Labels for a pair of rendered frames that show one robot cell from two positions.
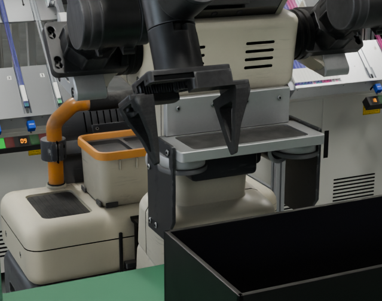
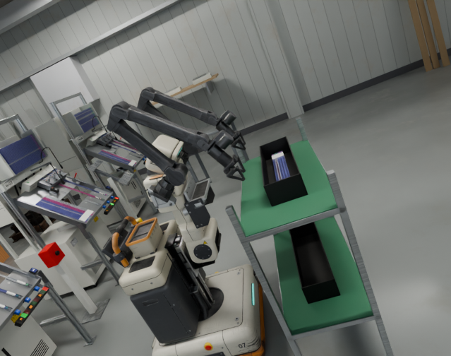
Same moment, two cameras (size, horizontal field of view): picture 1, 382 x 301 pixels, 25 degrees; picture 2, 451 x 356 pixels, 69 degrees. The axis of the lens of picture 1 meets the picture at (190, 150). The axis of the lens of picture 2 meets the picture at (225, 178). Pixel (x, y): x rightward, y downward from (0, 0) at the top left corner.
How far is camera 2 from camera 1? 1.22 m
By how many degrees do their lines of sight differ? 50
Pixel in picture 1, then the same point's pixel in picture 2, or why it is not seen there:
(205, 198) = not seen: hidden behind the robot
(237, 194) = not seen: hidden behind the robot
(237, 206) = not seen: hidden behind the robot
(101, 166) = (147, 241)
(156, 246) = (198, 234)
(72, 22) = (174, 179)
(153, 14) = (218, 152)
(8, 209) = (130, 280)
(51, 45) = (159, 195)
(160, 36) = (223, 155)
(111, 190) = (153, 246)
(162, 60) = (227, 159)
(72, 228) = (159, 260)
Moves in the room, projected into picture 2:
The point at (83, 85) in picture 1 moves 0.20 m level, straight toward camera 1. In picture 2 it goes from (172, 200) to (206, 192)
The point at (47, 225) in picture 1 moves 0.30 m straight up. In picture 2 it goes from (155, 265) to (128, 220)
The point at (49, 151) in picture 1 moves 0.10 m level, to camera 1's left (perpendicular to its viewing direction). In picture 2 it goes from (121, 256) to (108, 269)
